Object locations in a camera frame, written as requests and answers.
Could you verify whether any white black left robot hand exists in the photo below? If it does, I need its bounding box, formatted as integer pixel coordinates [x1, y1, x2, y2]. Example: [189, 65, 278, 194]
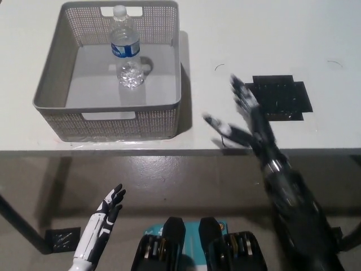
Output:
[72, 183, 127, 268]

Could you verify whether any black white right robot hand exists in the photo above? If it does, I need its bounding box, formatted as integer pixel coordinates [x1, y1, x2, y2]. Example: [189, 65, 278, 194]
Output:
[202, 73, 291, 172]

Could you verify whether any clear plastic water bottle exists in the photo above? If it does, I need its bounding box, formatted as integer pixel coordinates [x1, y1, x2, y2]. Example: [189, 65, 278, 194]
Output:
[109, 5, 146, 89]

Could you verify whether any dark metal table leg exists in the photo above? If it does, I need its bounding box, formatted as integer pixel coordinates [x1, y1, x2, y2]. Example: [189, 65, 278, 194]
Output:
[0, 194, 54, 254]

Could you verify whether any grey perforated plastic basket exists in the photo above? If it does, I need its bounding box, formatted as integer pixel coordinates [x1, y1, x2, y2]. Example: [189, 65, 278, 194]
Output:
[32, 0, 183, 143]

